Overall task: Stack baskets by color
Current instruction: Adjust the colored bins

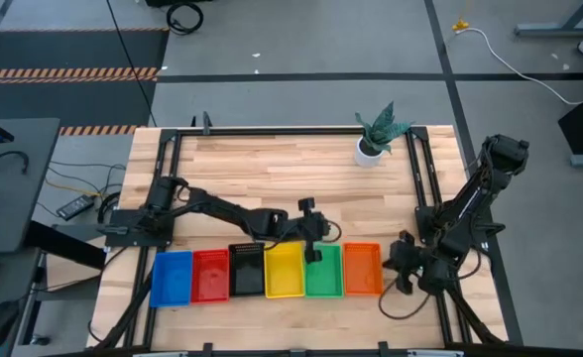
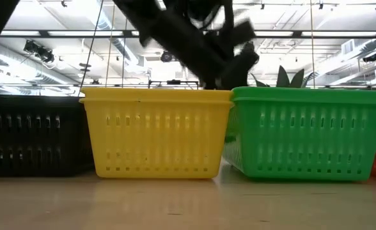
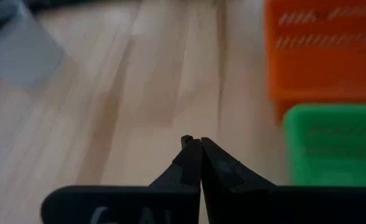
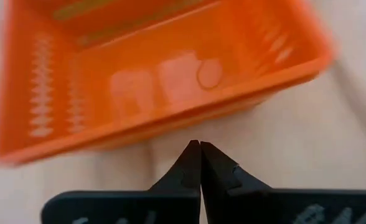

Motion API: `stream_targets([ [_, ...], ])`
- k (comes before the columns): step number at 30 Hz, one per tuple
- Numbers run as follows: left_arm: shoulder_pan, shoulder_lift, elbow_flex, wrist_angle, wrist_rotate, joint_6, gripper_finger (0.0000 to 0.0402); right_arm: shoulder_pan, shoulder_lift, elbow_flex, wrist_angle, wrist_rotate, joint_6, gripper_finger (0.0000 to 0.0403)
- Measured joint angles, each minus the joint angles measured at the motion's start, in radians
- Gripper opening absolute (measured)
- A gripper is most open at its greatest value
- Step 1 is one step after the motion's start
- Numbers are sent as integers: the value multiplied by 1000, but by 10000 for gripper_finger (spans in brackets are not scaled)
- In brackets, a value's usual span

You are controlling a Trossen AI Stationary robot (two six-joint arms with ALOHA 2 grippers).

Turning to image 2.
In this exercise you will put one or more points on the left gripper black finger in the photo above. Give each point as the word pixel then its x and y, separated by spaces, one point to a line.
pixel 236 75
pixel 212 81

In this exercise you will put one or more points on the yellow slotted plastic basket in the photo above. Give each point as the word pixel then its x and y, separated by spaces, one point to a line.
pixel 156 92
pixel 156 108

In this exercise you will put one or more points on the green slotted plastic basket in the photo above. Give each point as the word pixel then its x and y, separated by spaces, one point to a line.
pixel 303 108
pixel 303 92

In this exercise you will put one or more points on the black slotted plastic basket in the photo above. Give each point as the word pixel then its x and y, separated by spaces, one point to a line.
pixel 69 137
pixel 31 96

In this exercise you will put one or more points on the black metal stand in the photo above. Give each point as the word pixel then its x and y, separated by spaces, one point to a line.
pixel 173 82

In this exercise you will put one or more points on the snake plant in white pot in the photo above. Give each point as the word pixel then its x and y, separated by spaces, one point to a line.
pixel 284 78

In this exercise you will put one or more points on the overhead LED light bar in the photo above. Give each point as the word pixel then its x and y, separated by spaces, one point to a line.
pixel 297 33

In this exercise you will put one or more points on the black ceiling-mounted device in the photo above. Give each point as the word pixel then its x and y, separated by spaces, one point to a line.
pixel 44 56

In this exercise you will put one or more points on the round black overhead camera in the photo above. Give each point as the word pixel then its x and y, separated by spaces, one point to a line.
pixel 166 57

